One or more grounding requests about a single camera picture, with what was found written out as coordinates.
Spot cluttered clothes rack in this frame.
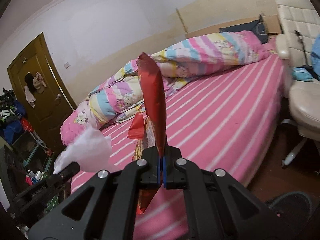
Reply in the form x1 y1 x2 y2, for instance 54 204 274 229
1 88 54 176

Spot cream office chair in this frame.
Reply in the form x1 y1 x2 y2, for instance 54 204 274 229
275 0 319 167

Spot white tissue paper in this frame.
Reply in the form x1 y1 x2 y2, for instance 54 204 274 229
54 127 117 174

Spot round blue trash bin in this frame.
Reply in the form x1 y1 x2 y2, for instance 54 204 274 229
265 191 314 232

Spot pink pillow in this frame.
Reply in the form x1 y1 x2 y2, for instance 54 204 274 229
60 100 100 146

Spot pink striped bed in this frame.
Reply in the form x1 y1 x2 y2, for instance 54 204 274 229
69 43 287 240

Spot blue clothing on chair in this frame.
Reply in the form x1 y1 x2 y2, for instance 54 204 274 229
292 30 320 82

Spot colourful cartoon quilt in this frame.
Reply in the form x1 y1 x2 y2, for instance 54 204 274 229
86 31 270 129

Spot brown wooden door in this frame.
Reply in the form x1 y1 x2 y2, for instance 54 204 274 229
7 33 76 154

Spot dark blue pillow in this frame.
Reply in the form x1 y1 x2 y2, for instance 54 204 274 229
219 20 268 44

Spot red walnut snack bag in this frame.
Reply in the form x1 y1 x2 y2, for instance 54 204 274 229
127 53 167 215

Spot clothes hanging on door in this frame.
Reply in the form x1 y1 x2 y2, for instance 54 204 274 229
24 72 47 108

